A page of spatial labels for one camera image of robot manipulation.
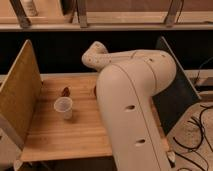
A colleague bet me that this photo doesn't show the clear plastic cup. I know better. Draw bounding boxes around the clear plastic cup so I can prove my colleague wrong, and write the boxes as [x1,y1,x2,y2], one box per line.
[54,97,73,120]

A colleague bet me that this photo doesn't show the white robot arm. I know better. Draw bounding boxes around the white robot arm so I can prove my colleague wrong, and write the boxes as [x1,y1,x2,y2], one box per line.
[82,41,176,171]

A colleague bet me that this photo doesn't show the small brown bottle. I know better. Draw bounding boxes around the small brown bottle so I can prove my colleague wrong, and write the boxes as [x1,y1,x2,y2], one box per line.
[61,87,71,97]

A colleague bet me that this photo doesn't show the left metal bracket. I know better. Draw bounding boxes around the left metal bracket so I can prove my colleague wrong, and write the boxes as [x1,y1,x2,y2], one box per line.
[9,0,31,29]

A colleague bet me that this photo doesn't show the middle metal bracket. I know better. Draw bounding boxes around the middle metal bracket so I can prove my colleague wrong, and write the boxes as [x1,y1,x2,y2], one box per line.
[77,0,88,28]

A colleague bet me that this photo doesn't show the right dark side panel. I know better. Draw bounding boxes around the right dark side panel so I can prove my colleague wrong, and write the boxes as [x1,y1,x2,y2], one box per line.
[153,36,201,136]

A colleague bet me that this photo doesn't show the left wooden side panel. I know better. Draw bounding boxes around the left wooden side panel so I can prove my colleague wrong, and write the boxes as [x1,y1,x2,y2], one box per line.
[0,40,42,149]

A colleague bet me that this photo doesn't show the black cables on floor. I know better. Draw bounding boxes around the black cables on floor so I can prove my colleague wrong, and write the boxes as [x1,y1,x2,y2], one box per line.
[172,102,213,171]

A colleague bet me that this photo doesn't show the wooden shelf rail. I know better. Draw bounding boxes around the wooden shelf rail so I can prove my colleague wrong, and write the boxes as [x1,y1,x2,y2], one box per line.
[0,11,213,33]

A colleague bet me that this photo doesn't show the metal bracket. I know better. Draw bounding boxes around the metal bracket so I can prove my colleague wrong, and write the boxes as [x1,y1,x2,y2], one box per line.
[164,0,181,27]
[77,0,88,28]
[9,0,31,29]

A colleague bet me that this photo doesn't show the right metal bracket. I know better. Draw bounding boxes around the right metal bracket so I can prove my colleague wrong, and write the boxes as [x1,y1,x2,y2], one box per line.
[164,0,181,27]

